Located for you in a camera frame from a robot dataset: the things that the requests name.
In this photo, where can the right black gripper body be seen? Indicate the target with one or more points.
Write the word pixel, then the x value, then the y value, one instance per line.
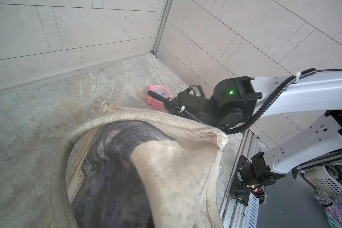
pixel 202 108

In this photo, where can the white perforated basket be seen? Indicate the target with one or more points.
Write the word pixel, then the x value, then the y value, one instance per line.
pixel 321 179

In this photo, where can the pink alarm clock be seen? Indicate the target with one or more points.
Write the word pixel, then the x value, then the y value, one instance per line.
pixel 155 102

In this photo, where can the beige canvas tote bag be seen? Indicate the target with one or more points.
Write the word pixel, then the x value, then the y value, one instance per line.
pixel 143 169

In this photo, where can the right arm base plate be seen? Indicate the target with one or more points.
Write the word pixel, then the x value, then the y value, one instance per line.
pixel 242 181

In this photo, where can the glitter microphone on stand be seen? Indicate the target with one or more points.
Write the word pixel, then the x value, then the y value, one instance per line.
pixel 333 213

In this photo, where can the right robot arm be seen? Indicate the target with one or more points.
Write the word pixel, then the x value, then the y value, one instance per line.
pixel 313 97

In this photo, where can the aluminium mounting rail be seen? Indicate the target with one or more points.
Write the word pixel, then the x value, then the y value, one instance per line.
pixel 239 209

